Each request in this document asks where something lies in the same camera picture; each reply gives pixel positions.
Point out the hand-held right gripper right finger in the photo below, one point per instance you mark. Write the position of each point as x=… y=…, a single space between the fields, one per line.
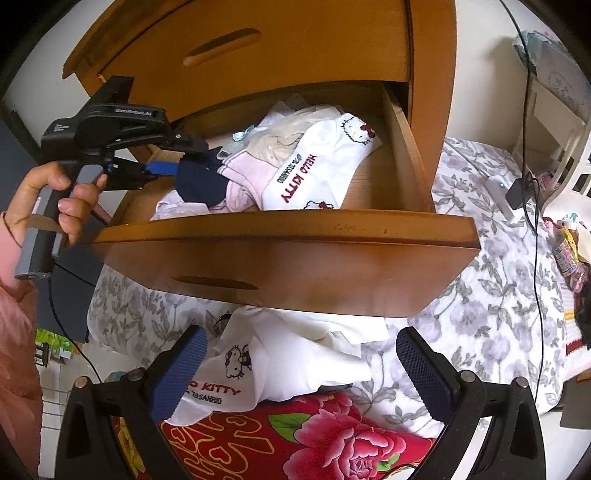
x=422 y=374

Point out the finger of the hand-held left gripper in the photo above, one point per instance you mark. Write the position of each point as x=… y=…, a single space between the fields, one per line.
x=159 y=168
x=191 y=145

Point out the grey printed box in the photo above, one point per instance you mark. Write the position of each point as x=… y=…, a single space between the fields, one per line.
x=563 y=78

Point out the wooden nightstand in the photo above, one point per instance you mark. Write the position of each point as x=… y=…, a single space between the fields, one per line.
x=434 y=92

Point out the white cutout rack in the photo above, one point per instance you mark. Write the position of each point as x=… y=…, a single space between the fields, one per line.
x=549 y=106

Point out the striped crochet mat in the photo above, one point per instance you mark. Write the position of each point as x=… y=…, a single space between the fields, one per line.
x=572 y=360

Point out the white garment with black label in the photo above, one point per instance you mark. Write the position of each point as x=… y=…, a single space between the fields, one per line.
x=300 y=350

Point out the grey floral blanket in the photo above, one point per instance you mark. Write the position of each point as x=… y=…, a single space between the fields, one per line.
x=485 y=300

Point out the wooden drawer with cabinet gap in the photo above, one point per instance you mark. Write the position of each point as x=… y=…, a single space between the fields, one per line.
x=300 y=46

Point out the white power strip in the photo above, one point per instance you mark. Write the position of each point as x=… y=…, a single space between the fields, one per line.
x=496 y=184

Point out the person's left hand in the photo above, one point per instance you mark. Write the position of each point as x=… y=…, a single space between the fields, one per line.
x=27 y=198

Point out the red floral blanket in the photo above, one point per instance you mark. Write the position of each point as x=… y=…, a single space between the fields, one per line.
x=300 y=443

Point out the black charger adapter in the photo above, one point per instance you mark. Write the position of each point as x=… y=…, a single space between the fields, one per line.
x=519 y=194

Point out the pink sock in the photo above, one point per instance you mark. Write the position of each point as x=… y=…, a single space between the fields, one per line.
x=249 y=180

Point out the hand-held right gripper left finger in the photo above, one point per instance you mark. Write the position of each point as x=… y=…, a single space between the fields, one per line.
x=178 y=374

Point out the white cat print sock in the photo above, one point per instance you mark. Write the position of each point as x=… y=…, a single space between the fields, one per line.
x=323 y=170
x=221 y=369

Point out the navy sock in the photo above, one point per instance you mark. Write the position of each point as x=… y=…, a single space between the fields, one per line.
x=198 y=184

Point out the person's left forearm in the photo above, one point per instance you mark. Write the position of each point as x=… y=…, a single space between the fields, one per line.
x=18 y=346

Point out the cream mesh garment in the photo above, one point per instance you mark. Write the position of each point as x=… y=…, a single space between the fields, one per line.
x=281 y=134

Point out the white knit cloth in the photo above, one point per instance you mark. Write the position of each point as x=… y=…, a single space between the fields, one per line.
x=286 y=106

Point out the colourful green box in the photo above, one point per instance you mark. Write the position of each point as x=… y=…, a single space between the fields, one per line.
x=55 y=344

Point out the pale blue lace garment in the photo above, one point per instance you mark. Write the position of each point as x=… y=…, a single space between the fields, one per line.
x=242 y=133

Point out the blue-green plastic bag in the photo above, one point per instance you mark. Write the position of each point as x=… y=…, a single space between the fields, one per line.
x=526 y=46

